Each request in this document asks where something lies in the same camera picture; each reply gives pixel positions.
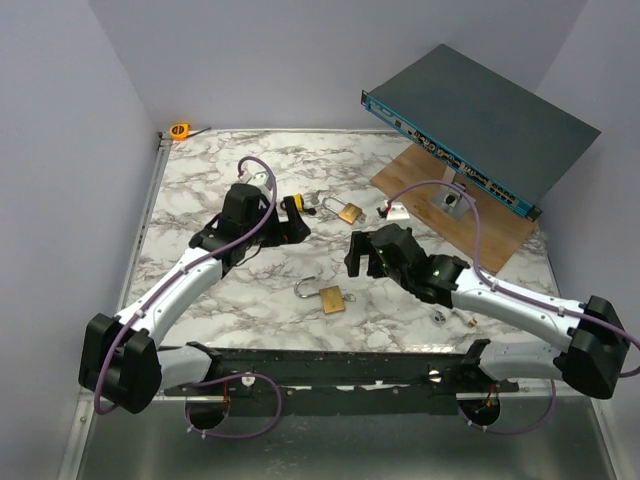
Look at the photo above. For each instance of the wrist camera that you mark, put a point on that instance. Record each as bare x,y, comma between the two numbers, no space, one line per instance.
261,179
393,212

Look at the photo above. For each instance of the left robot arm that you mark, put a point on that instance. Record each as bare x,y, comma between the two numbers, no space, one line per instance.
122,361

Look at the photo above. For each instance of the blue network switch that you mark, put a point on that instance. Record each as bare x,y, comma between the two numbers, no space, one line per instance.
503,138

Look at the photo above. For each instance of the wooden board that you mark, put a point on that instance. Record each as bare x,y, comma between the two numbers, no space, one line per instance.
502,231

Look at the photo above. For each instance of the orange tape measure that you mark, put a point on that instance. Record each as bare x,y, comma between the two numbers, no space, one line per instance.
183,131

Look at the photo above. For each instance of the black mounting rail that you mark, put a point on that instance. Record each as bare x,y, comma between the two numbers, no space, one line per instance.
327,383

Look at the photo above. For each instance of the long shackle brass padlock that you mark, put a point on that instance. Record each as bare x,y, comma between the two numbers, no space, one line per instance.
346,211

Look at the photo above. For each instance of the silver metal bracket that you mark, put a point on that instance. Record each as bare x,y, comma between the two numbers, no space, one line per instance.
449,199

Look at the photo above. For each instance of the small silver ring part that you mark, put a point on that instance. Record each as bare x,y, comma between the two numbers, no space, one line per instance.
439,317

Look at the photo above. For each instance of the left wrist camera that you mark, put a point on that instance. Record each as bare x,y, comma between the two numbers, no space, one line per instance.
261,179

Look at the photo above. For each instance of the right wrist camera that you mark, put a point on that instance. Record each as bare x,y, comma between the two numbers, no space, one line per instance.
393,212

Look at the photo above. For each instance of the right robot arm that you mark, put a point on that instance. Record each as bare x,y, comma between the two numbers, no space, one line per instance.
581,344

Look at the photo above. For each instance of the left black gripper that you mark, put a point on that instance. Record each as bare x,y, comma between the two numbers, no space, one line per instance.
293,231

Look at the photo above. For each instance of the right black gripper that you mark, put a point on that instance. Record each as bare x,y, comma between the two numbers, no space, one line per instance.
361,245

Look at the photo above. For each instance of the yellow padlock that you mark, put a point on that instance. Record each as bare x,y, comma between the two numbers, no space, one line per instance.
299,203

